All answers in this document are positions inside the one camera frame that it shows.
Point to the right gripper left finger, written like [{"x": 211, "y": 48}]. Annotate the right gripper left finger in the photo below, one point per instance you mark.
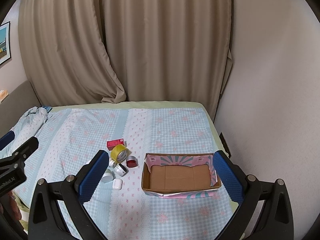
[{"x": 46, "y": 220}]

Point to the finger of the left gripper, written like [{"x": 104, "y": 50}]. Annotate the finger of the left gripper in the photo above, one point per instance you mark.
[
  {"x": 21, "y": 154},
  {"x": 6, "y": 139}
]

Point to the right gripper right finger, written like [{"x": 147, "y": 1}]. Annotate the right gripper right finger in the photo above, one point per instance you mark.
[{"x": 275, "y": 220}]

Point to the mint green cream jar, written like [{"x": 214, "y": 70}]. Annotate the mint green cream jar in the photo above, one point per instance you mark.
[{"x": 107, "y": 176}]

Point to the white earbuds case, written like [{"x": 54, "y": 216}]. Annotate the white earbuds case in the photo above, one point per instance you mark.
[{"x": 117, "y": 184}]

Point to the black and white small jar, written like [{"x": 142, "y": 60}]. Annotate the black and white small jar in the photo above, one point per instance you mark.
[{"x": 120, "y": 170}]

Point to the yellow tape roll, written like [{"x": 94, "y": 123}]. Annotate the yellow tape roll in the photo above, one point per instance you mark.
[{"x": 119, "y": 153}]

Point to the white pill bottle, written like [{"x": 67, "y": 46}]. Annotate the white pill bottle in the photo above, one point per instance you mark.
[{"x": 112, "y": 163}]

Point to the crumpled light blue cloth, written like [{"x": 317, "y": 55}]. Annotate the crumpled light blue cloth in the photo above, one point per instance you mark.
[{"x": 32, "y": 120}]

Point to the grey sofa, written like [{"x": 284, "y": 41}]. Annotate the grey sofa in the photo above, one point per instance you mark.
[{"x": 15, "y": 105}]

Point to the blue checkered floral bedsheet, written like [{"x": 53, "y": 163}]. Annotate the blue checkered floral bedsheet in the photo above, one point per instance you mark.
[{"x": 130, "y": 169}]

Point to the red rectangular carton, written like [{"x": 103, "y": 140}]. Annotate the red rectangular carton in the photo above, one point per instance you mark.
[{"x": 111, "y": 144}]

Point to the red jar with silver lid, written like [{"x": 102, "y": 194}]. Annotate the red jar with silver lid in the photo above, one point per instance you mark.
[{"x": 131, "y": 161}]

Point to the cardboard box with pink lining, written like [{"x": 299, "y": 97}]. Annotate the cardboard box with pink lining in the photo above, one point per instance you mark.
[{"x": 179, "y": 175}]

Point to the beige curtain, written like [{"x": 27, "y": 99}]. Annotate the beige curtain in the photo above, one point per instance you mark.
[{"x": 86, "y": 51}]

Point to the framed picture on wall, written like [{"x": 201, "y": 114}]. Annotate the framed picture on wall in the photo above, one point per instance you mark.
[{"x": 5, "y": 42}]

